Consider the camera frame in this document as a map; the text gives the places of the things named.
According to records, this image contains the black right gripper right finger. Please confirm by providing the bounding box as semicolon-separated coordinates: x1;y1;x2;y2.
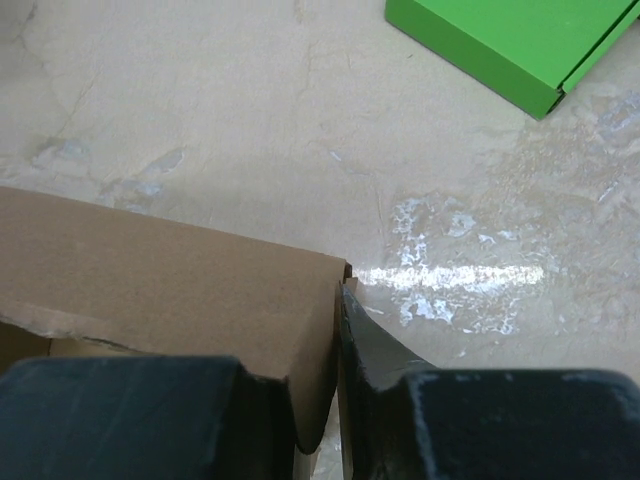
337;289;639;479

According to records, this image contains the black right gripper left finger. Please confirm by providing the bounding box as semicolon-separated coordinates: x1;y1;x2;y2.
1;356;295;479

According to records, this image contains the brown cardboard box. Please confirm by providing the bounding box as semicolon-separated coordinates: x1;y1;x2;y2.
1;187;355;479

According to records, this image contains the green paper box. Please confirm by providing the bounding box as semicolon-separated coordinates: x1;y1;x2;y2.
384;0;639;120

